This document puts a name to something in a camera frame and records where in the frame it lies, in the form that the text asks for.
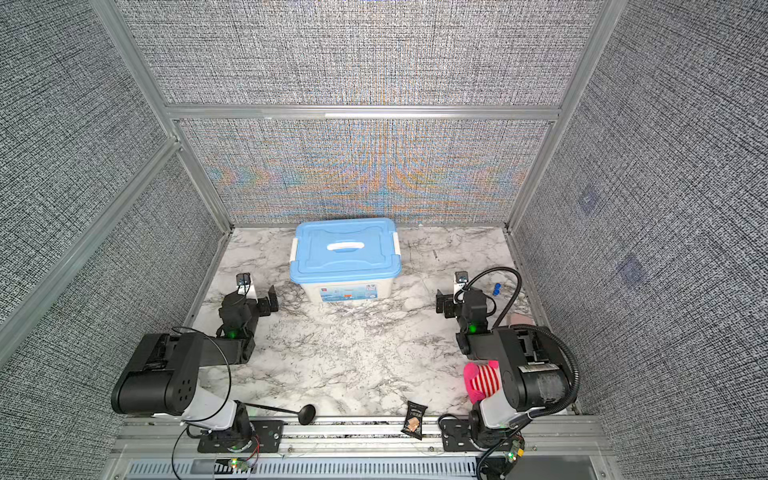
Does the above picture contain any white plastic storage bin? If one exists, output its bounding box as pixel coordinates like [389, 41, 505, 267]
[296, 277, 396, 303]

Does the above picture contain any blue plastic bin lid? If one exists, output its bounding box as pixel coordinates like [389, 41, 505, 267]
[290, 218, 402, 284]

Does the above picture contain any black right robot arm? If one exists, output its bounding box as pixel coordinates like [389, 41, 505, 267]
[435, 266, 581, 479]

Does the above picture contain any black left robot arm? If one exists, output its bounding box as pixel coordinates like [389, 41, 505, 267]
[111, 287, 279, 451]

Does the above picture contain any pink white plush toy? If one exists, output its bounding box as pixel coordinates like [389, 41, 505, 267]
[463, 360, 502, 404]

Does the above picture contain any black snack packet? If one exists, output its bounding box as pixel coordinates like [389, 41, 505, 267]
[401, 400, 427, 441]

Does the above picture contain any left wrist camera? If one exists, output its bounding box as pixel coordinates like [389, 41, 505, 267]
[235, 272, 252, 300]

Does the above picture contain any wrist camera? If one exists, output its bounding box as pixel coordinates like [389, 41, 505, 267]
[454, 270, 469, 294]
[235, 272, 252, 300]

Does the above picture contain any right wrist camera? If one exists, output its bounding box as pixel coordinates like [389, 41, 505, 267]
[454, 270, 469, 294]

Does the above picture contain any black long handled spoon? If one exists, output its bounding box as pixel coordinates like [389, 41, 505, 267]
[239, 401, 317, 426]

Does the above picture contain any aluminium front rail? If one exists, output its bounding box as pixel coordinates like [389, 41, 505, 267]
[101, 416, 622, 479]

